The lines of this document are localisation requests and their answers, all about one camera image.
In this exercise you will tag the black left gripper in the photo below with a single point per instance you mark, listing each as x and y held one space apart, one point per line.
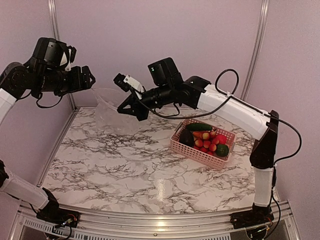
76 84

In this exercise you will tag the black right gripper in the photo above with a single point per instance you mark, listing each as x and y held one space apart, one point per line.
136 111

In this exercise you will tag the clear zip top bag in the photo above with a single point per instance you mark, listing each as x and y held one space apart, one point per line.
107 117

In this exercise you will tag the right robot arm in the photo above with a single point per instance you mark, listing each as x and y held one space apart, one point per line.
199 93

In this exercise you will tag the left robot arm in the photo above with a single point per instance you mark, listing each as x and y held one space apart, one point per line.
48 70

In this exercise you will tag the dark purple eggplant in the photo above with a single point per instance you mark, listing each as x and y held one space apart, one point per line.
186 138

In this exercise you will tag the green cucumber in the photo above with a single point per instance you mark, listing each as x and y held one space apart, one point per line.
198 127

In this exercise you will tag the orange carrot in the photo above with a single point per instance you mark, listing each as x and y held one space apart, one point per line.
198 134

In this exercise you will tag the bunch of red lychees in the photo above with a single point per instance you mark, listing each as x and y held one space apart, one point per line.
208 143

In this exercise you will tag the red strawberry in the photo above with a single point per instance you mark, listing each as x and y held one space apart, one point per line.
222 139

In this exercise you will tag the green avocado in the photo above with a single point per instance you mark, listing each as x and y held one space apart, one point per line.
222 150

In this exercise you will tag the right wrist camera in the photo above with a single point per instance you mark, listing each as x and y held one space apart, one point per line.
127 83

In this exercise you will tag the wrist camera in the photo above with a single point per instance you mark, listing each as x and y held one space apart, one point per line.
127 83
68 56

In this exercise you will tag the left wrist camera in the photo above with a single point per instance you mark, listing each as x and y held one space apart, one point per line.
68 56

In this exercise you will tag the left aluminium corner post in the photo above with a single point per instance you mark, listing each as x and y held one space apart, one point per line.
52 10

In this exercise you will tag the aluminium corner post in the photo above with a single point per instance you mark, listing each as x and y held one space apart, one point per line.
259 39
52 10

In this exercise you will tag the aluminium front table rail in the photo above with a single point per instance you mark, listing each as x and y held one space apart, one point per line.
108 225

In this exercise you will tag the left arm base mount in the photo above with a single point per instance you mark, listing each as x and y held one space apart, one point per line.
59 216

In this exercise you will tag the right aluminium corner post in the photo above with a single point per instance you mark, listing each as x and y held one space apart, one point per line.
259 39

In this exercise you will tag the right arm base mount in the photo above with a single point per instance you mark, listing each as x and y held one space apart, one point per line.
249 218

